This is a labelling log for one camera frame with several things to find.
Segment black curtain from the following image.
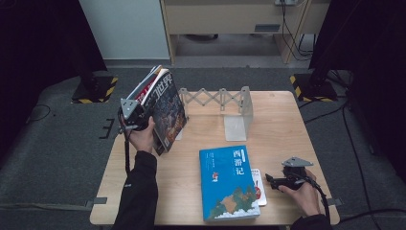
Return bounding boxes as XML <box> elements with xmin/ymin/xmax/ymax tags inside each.
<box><xmin>0</xmin><ymin>0</ymin><xmax>108</xmax><ymax>161</ymax></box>
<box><xmin>308</xmin><ymin>0</ymin><xmax>406</xmax><ymax>175</ymax></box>

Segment grey extendable metal book rack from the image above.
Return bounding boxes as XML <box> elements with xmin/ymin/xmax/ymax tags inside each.
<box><xmin>176</xmin><ymin>85</ymin><xmax>255</xmax><ymax>143</ymax></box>

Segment dark illustrated magazine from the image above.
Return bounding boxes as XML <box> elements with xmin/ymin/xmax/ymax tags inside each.
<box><xmin>140</xmin><ymin>71</ymin><xmax>189</xmax><ymax>157</ymax></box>

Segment blue book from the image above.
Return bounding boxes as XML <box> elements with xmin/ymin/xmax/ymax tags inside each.
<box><xmin>198</xmin><ymin>145</ymin><xmax>261</xmax><ymax>223</ymax></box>

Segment black floor cable loop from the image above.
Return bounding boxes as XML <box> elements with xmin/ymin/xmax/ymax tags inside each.
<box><xmin>26</xmin><ymin>103</ymin><xmax>52</xmax><ymax>125</ymax></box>

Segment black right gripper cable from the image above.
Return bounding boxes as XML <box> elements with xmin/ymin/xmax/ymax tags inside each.
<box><xmin>304</xmin><ymin>176</ymin><xmax>330</xmax><ymax>221</ymax></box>

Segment person's left hand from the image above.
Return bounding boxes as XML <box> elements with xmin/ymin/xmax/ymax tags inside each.
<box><xmin>127</xmin><ymin>116</ymin><xmax>157</xmax><ymax>154</ymax></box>

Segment white cabinet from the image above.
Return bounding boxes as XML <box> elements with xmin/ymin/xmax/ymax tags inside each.
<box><xmin>79</xmin><ymin>0</ymin><xmax>170</xmax><ymax>60</ymax></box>

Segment beige wooden desk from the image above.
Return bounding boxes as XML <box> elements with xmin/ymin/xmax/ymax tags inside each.
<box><xmin>159</xmin><ymin>0</ymin><xmax>331</xmax><ymax>65</ymax></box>

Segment black hanging desk cables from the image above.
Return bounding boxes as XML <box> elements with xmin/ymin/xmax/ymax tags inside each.
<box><xmin>280</xmin><ymin>0</ymin><xmax>317</xmax><ymax>62</ymax></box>

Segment person's right hand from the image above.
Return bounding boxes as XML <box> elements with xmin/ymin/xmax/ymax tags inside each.
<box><xmin>278</xmin><ymin>169</ymin><xmax>322</xmax><ymax>219</ymax></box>

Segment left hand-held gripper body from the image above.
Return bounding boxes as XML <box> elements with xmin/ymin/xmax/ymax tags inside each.
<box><xmin>118</xmin><ymin>98</ymin><xmax>151</xmax><ymax>132</ymax></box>

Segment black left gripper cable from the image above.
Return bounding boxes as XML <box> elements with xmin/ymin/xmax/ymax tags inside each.
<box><xmin>119</xmin><ymin>126</ymin><xmax>132</xmax><ymax>177</ymax></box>

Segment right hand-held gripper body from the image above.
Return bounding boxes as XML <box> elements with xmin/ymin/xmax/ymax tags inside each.
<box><xmin>281</xmin><ymin>156</ymin><xmax>314</xmax><ymax>192</ymax></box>

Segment white caterpillar board book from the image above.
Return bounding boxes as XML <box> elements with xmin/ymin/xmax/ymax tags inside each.
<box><xmin>250</xmin><ymin>168</ymin><xmax>268</xmax><ymax>207</ymax></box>

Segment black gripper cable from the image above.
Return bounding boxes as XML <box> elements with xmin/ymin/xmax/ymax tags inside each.
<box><xmin>119</xmin><ymin>126</ymin><xmax>132</xmax><ymax>177</ymax></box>
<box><xmin>304</xmin><ymin>176</ymin><xmax>330</xmax><ymax>221</ymax></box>

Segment black stand base striped edge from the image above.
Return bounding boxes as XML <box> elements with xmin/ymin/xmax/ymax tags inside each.
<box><xmin>289</xmin><ymin>73</ymin><xmax>339</xmax><ymax>104</ymax></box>
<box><xmin>71</xmin><ymin>74</ymin><xmax>120</xmax><ymax>105</ymax></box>

